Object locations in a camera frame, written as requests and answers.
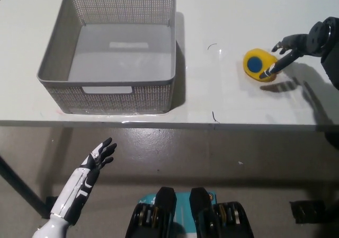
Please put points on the thin curved dark hair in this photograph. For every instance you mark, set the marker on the thin curved dark hair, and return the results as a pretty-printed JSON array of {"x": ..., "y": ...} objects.
[{"x": 212, "y": 45}]

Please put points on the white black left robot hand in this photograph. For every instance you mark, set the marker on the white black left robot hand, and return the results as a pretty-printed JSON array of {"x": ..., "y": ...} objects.
[{"x": 71, "y": 193}]

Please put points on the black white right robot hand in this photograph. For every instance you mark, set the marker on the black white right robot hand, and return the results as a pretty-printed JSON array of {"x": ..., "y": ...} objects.
[{"x": 316, "y": 40}]

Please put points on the yellow duck toy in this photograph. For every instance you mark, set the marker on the yellow duck toy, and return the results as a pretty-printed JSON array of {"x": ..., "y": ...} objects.
[{"x": 254, "y": 63}]

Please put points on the grey perforated plastic basket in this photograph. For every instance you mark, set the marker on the grey perforated plastic basket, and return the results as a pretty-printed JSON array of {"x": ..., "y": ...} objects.
[{"x": 79, "y": 95}]

